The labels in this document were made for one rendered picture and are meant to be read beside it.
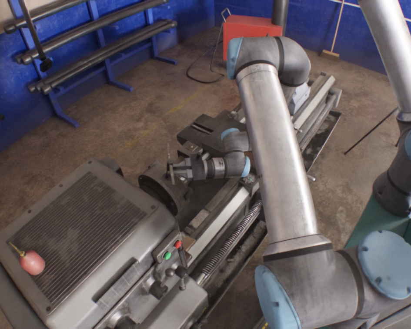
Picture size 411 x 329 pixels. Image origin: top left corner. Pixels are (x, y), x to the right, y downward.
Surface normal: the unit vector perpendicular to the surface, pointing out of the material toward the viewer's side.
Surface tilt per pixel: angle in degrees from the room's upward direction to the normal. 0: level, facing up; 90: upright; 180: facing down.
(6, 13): 90
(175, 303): 32
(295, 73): 108
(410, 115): 61
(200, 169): 17
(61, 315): 45
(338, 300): 38
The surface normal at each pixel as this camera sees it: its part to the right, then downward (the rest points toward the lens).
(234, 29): -0.30, 0.71
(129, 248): 0.53, -0.18
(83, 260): -0.04, -0.68
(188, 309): 0.38, -0.35
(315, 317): 0.07, 0.26
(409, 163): -0.91, 0.33
